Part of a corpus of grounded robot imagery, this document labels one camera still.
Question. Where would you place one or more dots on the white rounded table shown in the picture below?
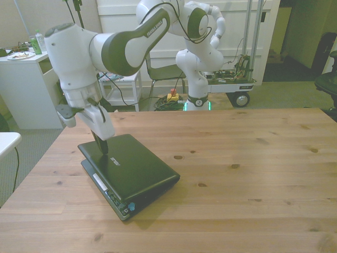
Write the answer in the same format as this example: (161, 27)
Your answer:
(8, 141)

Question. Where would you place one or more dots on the black Asus laptop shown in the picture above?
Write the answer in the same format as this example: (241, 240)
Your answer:
(126, 168)

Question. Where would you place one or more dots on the black office chair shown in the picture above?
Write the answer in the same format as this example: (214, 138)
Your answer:
(326, 83)

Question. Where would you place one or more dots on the clear plastic bottle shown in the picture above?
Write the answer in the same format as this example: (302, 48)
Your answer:
(41, 40)

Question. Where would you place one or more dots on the white desk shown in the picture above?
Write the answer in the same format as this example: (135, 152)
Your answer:
(23, 92)

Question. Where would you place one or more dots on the yellow emergency stop button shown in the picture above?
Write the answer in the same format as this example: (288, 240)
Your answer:
(173, 96)

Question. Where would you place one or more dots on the black tripod stand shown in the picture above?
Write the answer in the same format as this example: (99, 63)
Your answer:
(78, 13)

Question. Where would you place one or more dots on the black bag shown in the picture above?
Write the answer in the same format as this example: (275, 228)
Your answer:
(322, 52)

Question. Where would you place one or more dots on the green drink can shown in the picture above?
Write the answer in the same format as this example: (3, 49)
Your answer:
(36, 46)

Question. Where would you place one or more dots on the patterned cloth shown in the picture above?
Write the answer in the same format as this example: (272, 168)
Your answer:
(110, 77)

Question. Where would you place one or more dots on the small white side table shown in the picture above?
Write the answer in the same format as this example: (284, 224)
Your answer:
(131, 84)

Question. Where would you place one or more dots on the wheeled equipment cart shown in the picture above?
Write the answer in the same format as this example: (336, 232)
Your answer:
(237, 84)

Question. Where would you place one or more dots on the white plate with leftovers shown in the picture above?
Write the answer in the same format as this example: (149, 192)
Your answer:
(21, 55)

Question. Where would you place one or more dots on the aluminium frame pole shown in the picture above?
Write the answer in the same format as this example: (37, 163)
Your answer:
(256, 31)

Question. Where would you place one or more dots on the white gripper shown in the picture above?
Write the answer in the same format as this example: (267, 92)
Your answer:
(98, 122)

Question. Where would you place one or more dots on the dark green chair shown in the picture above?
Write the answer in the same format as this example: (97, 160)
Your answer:
(163, 72)

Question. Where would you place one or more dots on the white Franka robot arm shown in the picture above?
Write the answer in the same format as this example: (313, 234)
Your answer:
(123, 44)

